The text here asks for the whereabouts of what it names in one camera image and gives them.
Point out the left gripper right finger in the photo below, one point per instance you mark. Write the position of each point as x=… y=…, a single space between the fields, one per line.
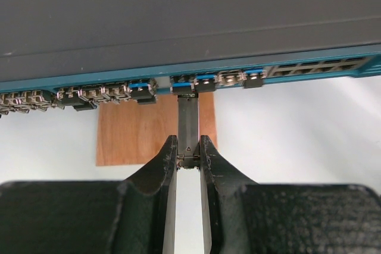
x=242 y=216

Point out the black blue network switch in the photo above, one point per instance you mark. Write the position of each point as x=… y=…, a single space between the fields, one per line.
x=81 y=53

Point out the wooden base board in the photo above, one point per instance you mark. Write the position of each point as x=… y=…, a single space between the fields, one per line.
x=131 y=134

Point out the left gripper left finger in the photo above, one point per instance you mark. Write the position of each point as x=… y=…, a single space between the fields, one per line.
x=135 y=215

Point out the silver SFP module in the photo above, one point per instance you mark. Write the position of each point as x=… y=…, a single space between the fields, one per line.
x=188 y=131

